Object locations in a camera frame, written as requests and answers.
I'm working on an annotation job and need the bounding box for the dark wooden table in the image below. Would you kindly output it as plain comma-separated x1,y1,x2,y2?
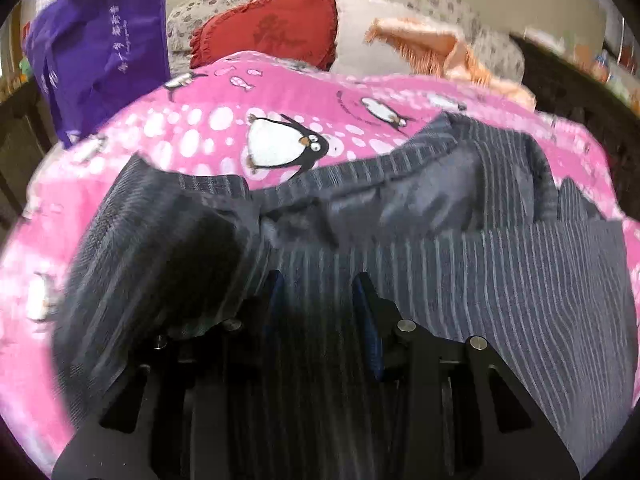
0,77,66,226

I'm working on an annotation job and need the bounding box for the dark carved wooden cabinet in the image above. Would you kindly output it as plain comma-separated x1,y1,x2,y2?
510,34,640,196

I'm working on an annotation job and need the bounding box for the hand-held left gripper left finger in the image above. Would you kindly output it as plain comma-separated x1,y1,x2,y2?
52,270,287,480

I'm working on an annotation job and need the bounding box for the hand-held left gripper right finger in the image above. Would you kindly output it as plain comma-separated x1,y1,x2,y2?
352,272,581,480

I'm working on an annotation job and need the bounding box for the pile of small containers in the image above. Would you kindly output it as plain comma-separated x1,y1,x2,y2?
570,40,640,107

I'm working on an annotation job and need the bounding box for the pink penguin print blanket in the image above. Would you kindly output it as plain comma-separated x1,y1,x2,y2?
0,51,640,478

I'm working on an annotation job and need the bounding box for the orange fringed cloth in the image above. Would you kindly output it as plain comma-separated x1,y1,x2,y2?
364,17,539,111

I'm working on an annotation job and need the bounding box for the purple tote bag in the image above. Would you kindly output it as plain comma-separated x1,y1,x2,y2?
22,0,171,148

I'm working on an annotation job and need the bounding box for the grey pinstriped suit jacket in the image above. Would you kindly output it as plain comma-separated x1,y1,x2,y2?
52,112,639,480

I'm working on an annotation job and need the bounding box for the red heart-shaped pillow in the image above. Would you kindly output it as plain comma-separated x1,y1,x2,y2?
189,0,339,72

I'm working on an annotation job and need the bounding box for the white pillow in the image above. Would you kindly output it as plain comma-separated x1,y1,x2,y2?
330,0,451,79

